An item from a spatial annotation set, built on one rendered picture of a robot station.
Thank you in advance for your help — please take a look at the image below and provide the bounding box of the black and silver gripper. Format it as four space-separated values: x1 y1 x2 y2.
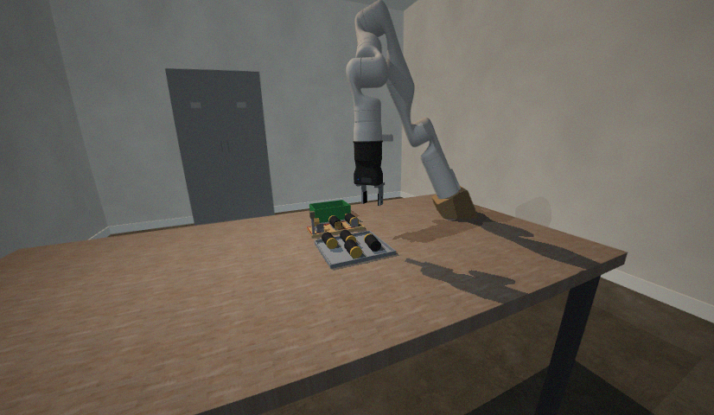
353 121 393 206

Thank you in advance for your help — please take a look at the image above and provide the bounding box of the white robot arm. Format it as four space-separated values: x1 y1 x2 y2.
346 0 461 199

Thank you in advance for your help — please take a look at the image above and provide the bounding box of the green open-top box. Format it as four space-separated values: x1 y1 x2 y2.
309 200 350 224

